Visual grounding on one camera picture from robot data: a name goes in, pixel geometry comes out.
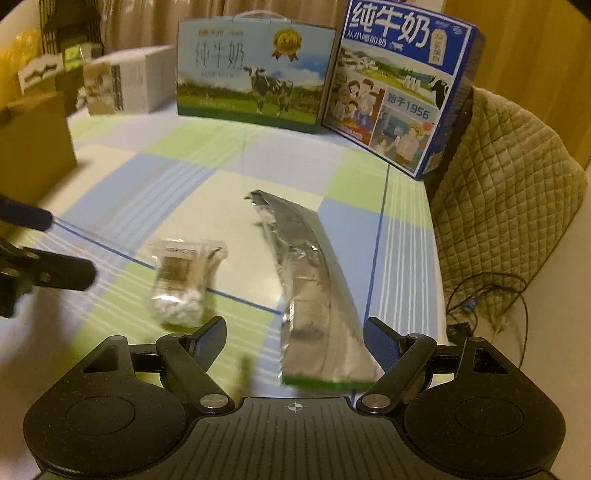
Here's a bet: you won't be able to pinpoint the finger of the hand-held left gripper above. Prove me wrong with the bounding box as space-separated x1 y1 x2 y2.
0 240 98 319
0 194 53 232

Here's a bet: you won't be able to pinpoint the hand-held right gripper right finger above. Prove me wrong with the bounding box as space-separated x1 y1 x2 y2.
358 316 519 412

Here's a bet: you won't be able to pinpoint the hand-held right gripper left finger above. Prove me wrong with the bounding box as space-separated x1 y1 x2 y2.
81 316 232 414

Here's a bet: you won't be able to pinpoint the brown cardboard box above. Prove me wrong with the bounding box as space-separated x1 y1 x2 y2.
0 90 78 188

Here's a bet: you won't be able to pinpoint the silver foil zip bag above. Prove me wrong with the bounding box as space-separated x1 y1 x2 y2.
244 189 385 387

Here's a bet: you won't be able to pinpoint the white cutout card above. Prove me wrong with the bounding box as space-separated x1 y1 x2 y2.
17 55 64 91

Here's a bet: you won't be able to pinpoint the yellow plastic bag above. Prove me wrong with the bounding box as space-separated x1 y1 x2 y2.
0 28 45 107

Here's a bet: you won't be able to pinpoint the green small packets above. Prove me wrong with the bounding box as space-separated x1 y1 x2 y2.
62 44 91 73

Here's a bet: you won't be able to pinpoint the checkered tablecloth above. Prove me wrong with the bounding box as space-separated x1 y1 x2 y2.
0 111 451 403

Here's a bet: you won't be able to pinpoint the white cardboard box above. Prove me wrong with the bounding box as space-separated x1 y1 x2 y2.
83 45 179 115

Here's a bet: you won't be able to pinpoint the quilted beige chair cover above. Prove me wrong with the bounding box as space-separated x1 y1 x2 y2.
427 85 588 325

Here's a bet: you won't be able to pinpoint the green milk carton case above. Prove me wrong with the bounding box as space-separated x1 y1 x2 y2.
177 13 338 136

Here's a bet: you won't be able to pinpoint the beige curtain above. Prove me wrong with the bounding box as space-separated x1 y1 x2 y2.
102 0 352 52

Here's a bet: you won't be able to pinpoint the blue milk carton case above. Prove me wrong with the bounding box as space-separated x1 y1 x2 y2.
320 0 487 181

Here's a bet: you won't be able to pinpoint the black floor cables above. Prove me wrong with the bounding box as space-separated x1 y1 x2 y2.
444 281 530 366

